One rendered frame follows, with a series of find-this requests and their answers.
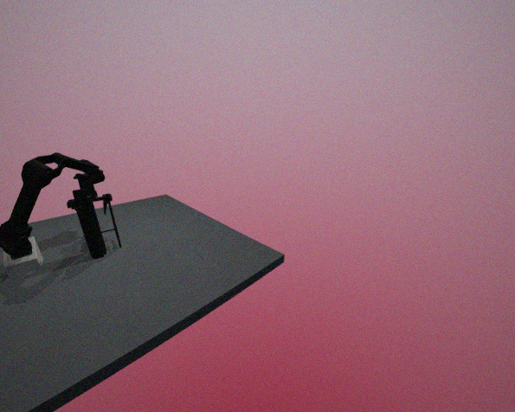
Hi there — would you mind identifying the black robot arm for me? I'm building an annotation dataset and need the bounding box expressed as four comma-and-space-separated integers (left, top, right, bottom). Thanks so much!
0, 152, 105, 260

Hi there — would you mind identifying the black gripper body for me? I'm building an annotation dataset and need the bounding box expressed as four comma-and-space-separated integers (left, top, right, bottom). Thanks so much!
67, 186, 113, 209

